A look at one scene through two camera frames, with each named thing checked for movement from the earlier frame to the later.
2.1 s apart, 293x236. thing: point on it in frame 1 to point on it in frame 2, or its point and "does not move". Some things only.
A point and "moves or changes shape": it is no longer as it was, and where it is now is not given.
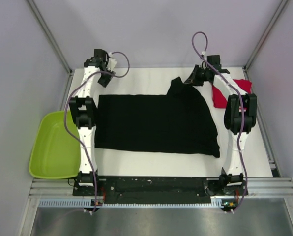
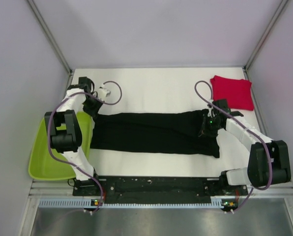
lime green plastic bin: [55, 153] does not move
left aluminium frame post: [51, 36] does not move
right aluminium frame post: [277, 13] does not move
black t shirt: [180, 122] moves or changes shape
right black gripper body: [199, 75] to [210, 126]
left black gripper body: [105, 78] to [91, 105]
